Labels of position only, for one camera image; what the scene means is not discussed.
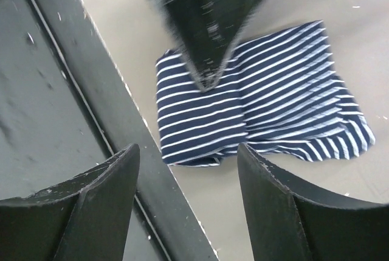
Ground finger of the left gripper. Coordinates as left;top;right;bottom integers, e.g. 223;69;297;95
154;0;264;92

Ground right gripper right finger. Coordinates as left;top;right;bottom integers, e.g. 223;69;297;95
237;144;388;261

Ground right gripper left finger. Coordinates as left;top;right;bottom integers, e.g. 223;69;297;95
1;144;140;260

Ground striped blue boxer shorts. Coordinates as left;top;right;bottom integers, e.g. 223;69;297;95
156;21;376;167

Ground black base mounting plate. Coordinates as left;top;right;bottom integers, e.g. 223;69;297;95
1;0;217;260

